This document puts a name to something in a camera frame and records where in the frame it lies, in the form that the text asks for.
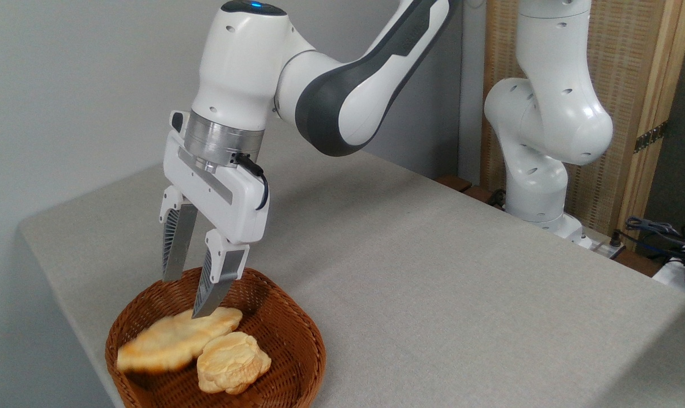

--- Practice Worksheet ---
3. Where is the wooden woven folding screen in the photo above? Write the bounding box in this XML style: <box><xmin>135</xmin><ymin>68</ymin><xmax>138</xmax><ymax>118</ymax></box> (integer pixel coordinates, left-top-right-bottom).
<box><xmin>481</xmin><ymin>0</ymin><xmax>685</xmax><ymax>250</ymax></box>

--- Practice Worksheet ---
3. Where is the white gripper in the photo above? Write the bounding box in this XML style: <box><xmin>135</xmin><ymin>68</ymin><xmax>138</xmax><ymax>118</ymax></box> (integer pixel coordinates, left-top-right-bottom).
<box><xmin>159</xmin><ymin>110</ymin><xmax>270</xmax><ymax>319</ymax></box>

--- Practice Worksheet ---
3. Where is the brown wicker basket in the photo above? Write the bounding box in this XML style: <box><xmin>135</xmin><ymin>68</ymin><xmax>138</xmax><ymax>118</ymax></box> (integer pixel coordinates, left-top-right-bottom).
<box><xmin>105</xmin><ymin>266</ymin><xmax>327</xmax><ymax>408</ymax></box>

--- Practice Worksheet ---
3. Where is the grey fabric table cover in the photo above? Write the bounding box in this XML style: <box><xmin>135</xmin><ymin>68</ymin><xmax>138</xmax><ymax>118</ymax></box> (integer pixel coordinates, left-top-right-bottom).
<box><xmin>18</xmin><ymin>136</ymin><xmax>685</xmax><ymax>408</ymax></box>

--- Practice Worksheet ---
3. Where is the dark metal screen hinge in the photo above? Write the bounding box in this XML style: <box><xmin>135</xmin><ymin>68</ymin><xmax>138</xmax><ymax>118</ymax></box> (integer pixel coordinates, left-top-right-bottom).
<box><xmin>633</xmin><ymin>120</ymin><xmax>669</xmax><ymax>154</ymax></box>

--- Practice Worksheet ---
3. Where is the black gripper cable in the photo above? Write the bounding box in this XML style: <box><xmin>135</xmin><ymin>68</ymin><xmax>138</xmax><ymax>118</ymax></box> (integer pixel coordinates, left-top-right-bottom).
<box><xmin>233</xmin><ymin>152</ymin><xmax>270</xmax><ymax>211</ymax></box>

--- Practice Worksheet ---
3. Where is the leaf-shaped bread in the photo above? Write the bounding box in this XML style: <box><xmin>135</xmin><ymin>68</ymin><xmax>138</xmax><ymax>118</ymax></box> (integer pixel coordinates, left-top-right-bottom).
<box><xmin>116</xmin><ymin>307</ymin><xmax>244</xmax><ymax>375</ymax></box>

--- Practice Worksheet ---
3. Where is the round puffy bread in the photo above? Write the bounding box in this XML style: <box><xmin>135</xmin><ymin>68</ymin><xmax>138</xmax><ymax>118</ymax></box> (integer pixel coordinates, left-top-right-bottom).
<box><xmin>197</xmin><ymin>331</ymin><xmax>273</xmax><ymax>395</ymax></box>

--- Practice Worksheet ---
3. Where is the blue-grey cable bundle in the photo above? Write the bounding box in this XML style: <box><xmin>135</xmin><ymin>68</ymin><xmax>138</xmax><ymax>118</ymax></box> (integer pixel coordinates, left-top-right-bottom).
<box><xmin>626</xmin><ymin>215</ymin><xmax>685</xmax><ymax>257</ymax></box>

